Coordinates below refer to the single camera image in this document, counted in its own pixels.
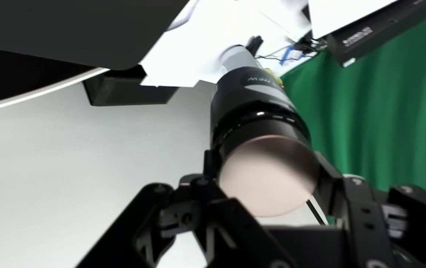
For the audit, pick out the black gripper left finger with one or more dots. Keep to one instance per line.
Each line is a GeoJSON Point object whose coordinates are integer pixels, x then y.
{"type": "Point", "coordinates": [212, 166]}

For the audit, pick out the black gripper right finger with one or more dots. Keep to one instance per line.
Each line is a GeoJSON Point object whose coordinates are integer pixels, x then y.
{"type": "Point", "coordinates": [329, 175]}

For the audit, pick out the dark bottle with white cap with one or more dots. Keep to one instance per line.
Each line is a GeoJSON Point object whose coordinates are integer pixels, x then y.
{"type": "Point", "coordinates": [263, 145]}

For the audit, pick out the green backdrop cloth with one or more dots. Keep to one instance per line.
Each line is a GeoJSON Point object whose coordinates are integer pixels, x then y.
{"type": "Point", "coordinates": [370, 118]}

